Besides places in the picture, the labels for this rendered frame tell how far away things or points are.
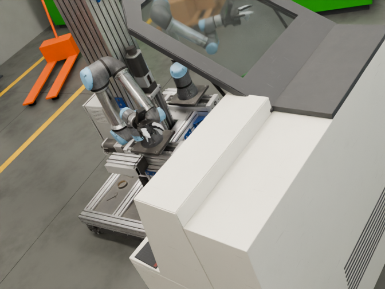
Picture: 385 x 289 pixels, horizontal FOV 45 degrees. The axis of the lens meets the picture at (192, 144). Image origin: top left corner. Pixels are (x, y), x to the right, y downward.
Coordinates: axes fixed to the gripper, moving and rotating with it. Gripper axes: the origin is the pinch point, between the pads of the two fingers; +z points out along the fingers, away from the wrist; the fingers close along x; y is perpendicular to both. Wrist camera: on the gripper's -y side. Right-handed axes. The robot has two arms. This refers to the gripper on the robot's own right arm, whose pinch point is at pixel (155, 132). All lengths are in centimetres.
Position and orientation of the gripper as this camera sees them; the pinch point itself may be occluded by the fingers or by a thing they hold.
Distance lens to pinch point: 227.2
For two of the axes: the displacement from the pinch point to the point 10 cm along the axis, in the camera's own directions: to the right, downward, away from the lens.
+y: 2.1, 8.1, 5.4
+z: 5.5, 3.6, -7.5
